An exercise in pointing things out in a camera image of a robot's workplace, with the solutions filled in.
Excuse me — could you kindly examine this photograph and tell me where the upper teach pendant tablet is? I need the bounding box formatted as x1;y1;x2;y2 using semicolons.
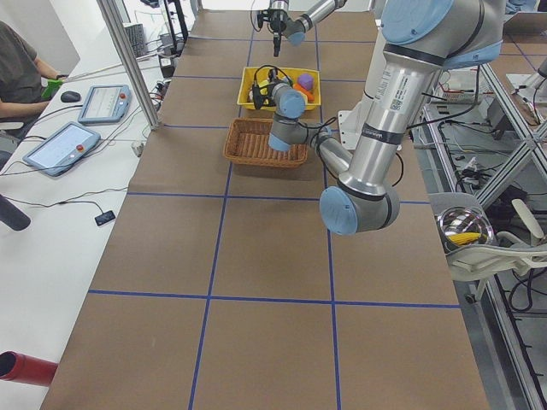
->
78;85;132;126

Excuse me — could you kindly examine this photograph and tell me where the seated person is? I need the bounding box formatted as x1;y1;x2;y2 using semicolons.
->
1;21;67;123

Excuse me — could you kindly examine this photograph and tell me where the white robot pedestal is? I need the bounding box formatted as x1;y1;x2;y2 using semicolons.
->
337;108;403;151

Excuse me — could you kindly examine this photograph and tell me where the yellow plastic basket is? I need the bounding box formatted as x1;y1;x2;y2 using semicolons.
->
235;66;321;112

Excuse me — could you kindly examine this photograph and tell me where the red cylinder bottle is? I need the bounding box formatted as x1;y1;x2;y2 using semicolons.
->
1;351;58;387

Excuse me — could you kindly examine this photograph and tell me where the small black usb device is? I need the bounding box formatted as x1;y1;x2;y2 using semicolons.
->
94;210;115;226

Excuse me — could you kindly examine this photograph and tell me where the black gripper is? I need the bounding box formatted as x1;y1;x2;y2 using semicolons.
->
270;9;287;57
268;79;285;101

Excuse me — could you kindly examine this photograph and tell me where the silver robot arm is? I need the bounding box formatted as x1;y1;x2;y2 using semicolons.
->
268;1;505;235
262;0;346;57

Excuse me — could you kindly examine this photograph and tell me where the teach pendant tablet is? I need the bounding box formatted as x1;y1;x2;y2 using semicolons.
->
78;85;132;126
23;122;100;177

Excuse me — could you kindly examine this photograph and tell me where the brown wicker basket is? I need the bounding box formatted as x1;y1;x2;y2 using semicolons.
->
223;118;308;168

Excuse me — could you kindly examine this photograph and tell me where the purple foam block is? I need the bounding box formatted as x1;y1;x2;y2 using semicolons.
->
297;73;315;91

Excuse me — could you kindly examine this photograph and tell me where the aluminium frame post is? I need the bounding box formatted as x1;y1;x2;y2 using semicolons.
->
97;0;160;130

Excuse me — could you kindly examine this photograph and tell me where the lower teach pendant tablet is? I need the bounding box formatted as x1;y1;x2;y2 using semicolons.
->
23;122;100;177

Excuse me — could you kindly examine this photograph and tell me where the orange toy carrot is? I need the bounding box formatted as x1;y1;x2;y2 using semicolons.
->
293;83;315;103

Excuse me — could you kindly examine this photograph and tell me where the steel bowl with corn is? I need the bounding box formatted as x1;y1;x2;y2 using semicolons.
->
436;206;495;253

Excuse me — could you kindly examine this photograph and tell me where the black computer mouse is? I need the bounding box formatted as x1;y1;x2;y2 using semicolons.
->
60;91;81;103

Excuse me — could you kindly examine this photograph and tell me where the yellow clear tape roll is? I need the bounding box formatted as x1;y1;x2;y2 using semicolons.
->
258;79;274;98

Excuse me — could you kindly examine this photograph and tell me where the black keyboard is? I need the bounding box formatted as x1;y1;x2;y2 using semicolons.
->
123;23;148;57

